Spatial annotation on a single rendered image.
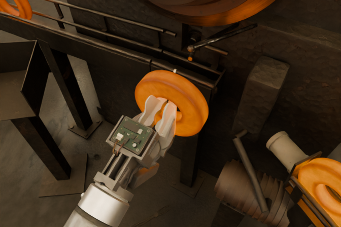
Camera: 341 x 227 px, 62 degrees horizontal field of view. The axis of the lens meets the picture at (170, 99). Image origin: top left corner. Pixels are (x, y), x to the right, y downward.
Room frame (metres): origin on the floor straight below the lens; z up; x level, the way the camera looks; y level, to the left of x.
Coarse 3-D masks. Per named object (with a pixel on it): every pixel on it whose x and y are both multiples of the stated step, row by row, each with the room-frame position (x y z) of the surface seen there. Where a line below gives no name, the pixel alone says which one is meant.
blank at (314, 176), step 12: (312, 168) 0.25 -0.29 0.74; (324, 168) 0.24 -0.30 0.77; (336, 168) 0.24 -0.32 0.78; (300, 180) 0.25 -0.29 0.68; (312, 180) 0.24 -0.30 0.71; (324, 180) 0.23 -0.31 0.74; (336, 180) 0.22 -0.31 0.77; (312, 192) 0.23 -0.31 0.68; (324, 192) 0.23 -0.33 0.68; (324, 204) 0.20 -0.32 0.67; (336, 204) 0.20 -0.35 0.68; (336, 216) 0.18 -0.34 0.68
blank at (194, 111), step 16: (144, 80) 0.37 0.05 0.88; (160, 80) 0.35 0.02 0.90; (176, 80) 0.35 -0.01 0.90; (144, 96) 0.36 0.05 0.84; (160, 96) 0.34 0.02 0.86; (176, 96) 0.33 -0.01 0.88; (192, 96) 0.32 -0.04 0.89; (192, 112) 0.31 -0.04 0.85; (208, 112) 0.33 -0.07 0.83; (176, 128) 0.32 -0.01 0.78; (192, 128) 0.31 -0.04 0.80
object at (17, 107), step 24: (0, 48) 0.67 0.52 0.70; (24, 48) 0.67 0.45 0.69; (0, 72) 0.66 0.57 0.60; (24, 72) 0.66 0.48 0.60; (48, 72) 0.65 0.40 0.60; (0, 96) 0.56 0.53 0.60; (24, 96) 0.48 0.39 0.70; (0, 120) 0.47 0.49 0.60; (24, 120) 0.54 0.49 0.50; (48, 144) 0.55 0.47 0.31; (48, 168) 0.53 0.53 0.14; (72, 168) 0.59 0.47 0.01; (48, 192) 0.48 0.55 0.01; (72, 192) 0.48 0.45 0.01
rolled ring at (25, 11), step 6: (0, 0) 0.97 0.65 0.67; (18, 0) 0.89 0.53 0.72; (24, 0) 0.90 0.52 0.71; (0, 6) 0.96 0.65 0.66; (6, 6) 0.97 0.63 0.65; (18, 6) 0.89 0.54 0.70; (24, 6) 0.89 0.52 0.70; (6, 12) 0.95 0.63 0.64; (12, 12) 0.95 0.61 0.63; (18, 12) 0.95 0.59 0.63; (24, 12) 0.89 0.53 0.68; (30, 12) 0.91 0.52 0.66; (30, 18) 0.92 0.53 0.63
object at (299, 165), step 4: (320, 152) 0.30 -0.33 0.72; (312, 156) 0.29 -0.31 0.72; (316, 156) 0.29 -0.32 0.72; (304, 160) 0.28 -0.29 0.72; (308, 160) 0.28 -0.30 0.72; (296, 164) 0.27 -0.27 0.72; (300, 164) 0.27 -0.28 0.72; (304, 164) 0.28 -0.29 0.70; (292, 168) 0.27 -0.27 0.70; (296, 168) 0.27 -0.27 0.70; (300, 168) 0.27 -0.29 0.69; (292, 172) 0.27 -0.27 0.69; (296, 172) 0.27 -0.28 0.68; (288, 176) 0.27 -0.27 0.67; (296, 176) 0.27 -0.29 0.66; (288, 180) 0.26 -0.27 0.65; (284, 184) 0.26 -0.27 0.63; (288, 184) 0.26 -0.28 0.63; (284, 188) 0.26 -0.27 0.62
